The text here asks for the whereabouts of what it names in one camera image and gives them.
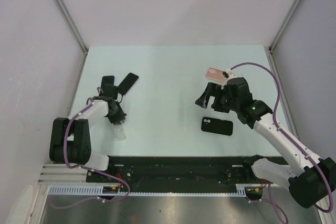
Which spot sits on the white slotted cable duct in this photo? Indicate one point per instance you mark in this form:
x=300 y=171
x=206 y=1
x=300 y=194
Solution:
x=100 y=190

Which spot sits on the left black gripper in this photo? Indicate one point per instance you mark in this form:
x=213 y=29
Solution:
x=121 y=116

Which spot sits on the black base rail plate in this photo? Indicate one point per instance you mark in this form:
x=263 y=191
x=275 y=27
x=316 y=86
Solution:
x=176 y=173

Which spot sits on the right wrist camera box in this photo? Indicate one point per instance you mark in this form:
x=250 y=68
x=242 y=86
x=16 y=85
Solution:
x=228 y=74

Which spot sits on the white-edged black smartphone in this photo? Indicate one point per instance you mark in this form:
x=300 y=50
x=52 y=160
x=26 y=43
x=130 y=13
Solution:
x=127 y=83

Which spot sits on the black phone case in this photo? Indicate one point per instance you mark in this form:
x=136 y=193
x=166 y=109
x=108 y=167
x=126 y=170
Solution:
x=217 y=126

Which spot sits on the aluminium frame post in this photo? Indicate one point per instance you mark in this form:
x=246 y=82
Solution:
x=284 y=25
x=60 y=4

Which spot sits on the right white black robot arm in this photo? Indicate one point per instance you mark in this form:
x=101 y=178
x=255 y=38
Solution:
x=308 y=177

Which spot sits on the pink phone case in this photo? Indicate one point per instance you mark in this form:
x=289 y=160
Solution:
x=215 y=75

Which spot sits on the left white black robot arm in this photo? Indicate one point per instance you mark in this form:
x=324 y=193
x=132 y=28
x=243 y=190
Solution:
x=70 y=142

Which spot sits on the blue-edged black smartphone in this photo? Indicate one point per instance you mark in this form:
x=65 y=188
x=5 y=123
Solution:
x=107 y=81

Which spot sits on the right aluminium frame post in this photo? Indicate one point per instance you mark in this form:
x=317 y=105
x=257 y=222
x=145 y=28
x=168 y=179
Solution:
x=284 y=25

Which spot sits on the clear magsafe phone case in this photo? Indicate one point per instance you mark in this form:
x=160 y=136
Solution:
x=118 y=130

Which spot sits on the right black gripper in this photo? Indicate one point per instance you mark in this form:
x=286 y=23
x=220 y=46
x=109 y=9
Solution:
x=210 y=91

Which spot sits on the left aluminium frame post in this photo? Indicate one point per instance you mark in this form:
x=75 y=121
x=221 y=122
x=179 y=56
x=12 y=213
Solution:
x=60 y=4

